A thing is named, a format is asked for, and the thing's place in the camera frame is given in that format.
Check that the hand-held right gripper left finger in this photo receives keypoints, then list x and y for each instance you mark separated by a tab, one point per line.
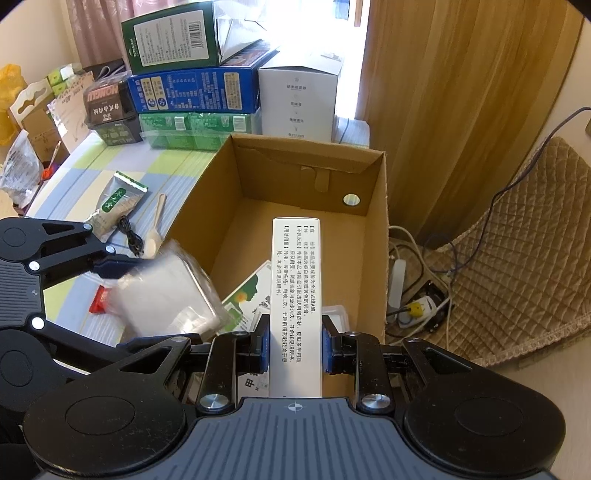
264	344

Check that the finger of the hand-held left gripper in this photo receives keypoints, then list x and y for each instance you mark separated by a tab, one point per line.
74	341
69	244

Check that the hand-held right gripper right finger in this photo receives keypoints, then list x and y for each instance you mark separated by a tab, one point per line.
325	344

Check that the white power adapter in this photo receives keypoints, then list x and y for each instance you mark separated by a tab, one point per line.
337	318

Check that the white medicine box green stripe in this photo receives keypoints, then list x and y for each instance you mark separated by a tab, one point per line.
254	385

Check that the red snack packet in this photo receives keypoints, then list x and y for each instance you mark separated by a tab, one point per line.
99	302

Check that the green and white medicine box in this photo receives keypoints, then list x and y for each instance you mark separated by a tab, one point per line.
249	295

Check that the silver foil tea pouch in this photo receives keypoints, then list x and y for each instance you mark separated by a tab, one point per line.
115	203

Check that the long narrow white box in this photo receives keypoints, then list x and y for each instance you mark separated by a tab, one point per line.
295	286

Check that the beige rice spoon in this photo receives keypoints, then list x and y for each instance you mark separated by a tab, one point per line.
154	242

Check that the clear plastic box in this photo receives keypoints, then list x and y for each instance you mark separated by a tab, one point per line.
166	295

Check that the thin stick with orange tag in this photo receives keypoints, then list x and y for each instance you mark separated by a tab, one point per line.
47	173

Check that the clear plastic bag white contents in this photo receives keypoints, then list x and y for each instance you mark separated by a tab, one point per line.
18	170

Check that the yellow plug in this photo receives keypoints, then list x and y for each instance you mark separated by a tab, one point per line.
415	309

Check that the brown cardboard box white hanger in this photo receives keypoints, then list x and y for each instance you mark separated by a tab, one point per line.
37	124

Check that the cardboard carton with pink print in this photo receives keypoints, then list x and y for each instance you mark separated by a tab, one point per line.
69	115

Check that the black instant noodle bowl pack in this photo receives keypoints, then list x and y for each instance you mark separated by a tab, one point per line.
108	104

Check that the green tissue packets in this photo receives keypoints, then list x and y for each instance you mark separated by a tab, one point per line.
60	76

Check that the yellow plastic bag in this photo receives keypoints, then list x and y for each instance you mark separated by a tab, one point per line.
11	81

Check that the green shrink-wrapped carton pack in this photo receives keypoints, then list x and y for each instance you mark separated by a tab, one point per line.
198	127

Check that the blue carton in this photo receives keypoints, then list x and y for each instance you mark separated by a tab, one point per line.
184	90

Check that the pink patterned curtain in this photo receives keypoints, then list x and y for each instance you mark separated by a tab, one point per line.
92	32

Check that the chair with quilted beige cover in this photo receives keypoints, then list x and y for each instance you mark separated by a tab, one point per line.
531	254

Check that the dark green carton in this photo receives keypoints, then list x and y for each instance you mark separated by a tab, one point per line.
171	37

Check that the white carton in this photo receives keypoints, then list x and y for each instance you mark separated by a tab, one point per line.
295	101

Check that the brown curtain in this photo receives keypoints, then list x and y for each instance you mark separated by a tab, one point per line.
461	92

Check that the glass sliding door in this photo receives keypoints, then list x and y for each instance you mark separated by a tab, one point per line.
314	27

